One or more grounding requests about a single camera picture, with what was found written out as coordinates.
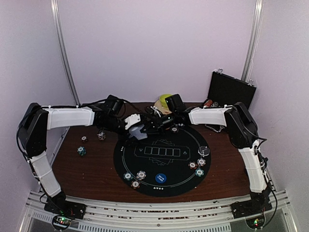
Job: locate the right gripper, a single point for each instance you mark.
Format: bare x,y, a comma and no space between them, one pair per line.
157,124

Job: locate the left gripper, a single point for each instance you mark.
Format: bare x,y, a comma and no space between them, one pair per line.
122,137

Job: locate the black hundred chip top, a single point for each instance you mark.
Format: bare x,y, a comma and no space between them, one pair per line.
174,129

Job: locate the black hundred chip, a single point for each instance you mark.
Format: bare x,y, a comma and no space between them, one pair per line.
135,184
174,129

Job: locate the blue ten chip bottom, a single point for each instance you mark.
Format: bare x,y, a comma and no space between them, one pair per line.
141,175

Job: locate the green fifty chip bottom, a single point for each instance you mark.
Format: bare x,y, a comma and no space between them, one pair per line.
128,176

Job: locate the green chip stack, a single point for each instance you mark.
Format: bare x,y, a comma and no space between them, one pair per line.
81,151

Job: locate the black hundred chip bottom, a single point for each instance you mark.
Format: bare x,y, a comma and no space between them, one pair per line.
135,184

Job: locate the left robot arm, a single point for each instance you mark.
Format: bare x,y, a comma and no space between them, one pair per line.
112,113

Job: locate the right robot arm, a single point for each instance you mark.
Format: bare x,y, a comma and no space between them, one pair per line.
243,135

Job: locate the beige bird plate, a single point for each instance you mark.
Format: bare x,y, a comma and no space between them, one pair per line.
161,108

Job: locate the round black poker mat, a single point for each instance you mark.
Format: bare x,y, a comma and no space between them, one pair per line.
170,154

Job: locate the clear dealer button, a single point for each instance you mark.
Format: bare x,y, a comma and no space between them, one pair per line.
203,151

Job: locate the blue small blind button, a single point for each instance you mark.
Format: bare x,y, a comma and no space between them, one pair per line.
160,178

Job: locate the red five chip row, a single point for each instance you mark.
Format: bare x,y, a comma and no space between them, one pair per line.
207,103

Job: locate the black poker chip case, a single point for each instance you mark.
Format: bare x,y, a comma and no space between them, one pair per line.
227,90

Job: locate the aluminium front rail frame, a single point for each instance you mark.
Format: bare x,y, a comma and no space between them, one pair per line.
201,216

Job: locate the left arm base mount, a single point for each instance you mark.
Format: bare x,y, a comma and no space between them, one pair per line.
63,218

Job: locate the right aluminium post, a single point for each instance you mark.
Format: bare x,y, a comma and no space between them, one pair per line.
254,36

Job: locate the aluminium post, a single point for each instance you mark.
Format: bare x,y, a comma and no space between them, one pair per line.
254,36
63,52

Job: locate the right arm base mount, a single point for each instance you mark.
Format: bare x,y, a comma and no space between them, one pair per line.
255,217

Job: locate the left aluminium post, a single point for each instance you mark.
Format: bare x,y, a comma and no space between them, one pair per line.
63,52

